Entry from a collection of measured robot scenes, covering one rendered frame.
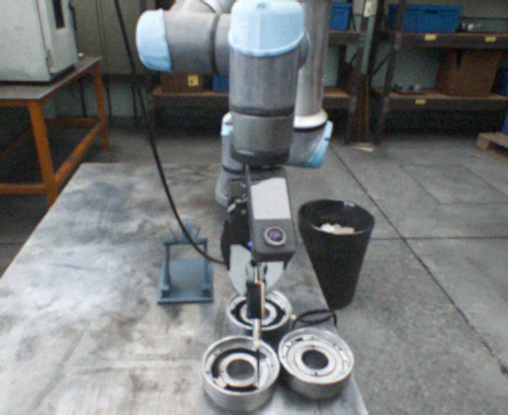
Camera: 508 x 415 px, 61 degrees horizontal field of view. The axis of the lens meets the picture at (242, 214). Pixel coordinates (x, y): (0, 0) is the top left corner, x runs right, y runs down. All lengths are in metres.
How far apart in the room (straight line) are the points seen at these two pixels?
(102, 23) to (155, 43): 3.77
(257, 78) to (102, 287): 0.53
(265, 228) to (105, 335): 0.38
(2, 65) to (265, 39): 2.43
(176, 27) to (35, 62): 2.18
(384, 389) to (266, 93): 1.47
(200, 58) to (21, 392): 0.50
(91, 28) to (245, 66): 3.95
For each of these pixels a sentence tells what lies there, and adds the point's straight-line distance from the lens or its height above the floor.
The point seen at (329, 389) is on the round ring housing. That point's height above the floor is 0.83.
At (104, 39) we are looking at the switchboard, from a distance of 4.38.
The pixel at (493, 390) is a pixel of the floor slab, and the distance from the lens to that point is 1.97.
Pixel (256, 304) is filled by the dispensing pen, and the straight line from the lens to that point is 0.58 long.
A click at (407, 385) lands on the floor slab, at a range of 1.84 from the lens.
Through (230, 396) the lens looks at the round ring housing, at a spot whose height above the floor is 0.84.
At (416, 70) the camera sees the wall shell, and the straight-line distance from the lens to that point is 5.02.
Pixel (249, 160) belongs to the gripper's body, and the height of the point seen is 1.12.
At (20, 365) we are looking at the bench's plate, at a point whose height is 0.80.
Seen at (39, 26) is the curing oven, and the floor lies 1.09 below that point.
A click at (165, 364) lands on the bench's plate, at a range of 0.68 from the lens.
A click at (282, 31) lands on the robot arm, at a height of 1.26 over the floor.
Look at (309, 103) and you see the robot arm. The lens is 0.99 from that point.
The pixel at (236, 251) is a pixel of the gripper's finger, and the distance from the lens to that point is 0.55.
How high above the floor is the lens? 1.29
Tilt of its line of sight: 27 degrees down
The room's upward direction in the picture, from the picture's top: 2 degrees clockwise
